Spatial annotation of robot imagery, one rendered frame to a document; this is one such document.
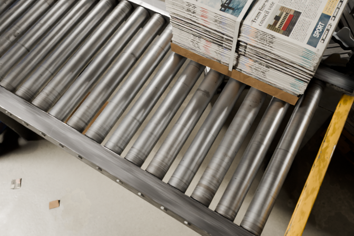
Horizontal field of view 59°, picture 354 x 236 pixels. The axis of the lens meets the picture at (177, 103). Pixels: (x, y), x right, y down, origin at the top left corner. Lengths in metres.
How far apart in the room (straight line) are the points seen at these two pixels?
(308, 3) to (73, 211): 1.36
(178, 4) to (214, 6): 0.09
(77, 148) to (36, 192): 0.94
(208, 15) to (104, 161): 0.43
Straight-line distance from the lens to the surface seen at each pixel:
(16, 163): 1.88
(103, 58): 0.97
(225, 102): 0.86
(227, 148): 0.80
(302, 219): 0.78
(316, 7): 0.77
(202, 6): 0.74
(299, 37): 0.71
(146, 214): 1.59
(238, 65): 0.84
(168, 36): 0.99
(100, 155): 0.83
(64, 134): 0.88
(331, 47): 1.82
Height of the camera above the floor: 1.55
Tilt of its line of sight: 62 degrees down
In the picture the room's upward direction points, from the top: 7 degrees counter-clockwise
